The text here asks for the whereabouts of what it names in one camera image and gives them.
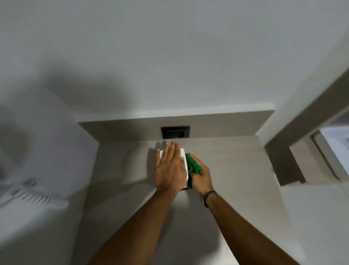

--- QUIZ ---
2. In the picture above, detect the person's right hand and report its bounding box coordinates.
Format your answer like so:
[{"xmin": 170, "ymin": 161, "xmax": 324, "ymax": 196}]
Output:
[{"xmin": 188, "ymin": 153, "xmax": 215, "ymax": 196}]

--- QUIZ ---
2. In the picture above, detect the person's left hand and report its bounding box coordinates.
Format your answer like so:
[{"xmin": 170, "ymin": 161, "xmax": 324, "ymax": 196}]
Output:
[{"xmin": 155, "ymin": 140, "xmax": 189, "ymax": 193}]

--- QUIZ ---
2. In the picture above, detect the green cloth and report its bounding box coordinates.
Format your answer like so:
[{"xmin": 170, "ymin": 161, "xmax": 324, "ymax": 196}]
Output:
[{"xmin": 185, "ymin": 153, "xmax": 203, "ymax": 189}]

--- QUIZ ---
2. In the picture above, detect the white box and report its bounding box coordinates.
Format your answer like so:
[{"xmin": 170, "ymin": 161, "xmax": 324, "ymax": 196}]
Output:
[{"xmin": 159, "ymin": 149, "xmax": 190, "ymax": 190}]

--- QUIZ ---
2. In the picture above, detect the person's left forearm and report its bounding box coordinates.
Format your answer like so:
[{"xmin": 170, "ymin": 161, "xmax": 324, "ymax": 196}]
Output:
[{"xmin": 87, "ymin": 188, "xmax": 181, "ymax": 265}]

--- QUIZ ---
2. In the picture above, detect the person's right forearm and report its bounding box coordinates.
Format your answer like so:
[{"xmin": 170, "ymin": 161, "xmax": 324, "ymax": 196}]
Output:
[{"xmin": 205, "ymin": 193, "xmax": 300, "ymax": 265}]

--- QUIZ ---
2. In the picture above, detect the dark wristband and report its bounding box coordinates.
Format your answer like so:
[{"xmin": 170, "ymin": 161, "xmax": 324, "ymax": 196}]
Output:
[{"xmin": 202, "ymin": 190, "xmax": 218, "ymax": 209}]

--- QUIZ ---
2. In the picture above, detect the white ribbed appliance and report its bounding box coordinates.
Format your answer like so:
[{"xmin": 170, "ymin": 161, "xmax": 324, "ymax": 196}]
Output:
[{"xmin": 0, "ymin": 175, "xmax": 69, "ymax": 211}]

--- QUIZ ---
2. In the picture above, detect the black wall socket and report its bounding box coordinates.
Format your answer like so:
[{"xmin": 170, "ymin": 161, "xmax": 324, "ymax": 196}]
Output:
[{"xmin": 161, "ymin": 125, "xmax": 191, "ymax": 139}]

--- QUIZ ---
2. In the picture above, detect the window with grey frame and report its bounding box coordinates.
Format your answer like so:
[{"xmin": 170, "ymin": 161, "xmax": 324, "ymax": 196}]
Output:
[{"xmin": 310, "ymin": 109, "xmax": 349, "ymax": 182}]

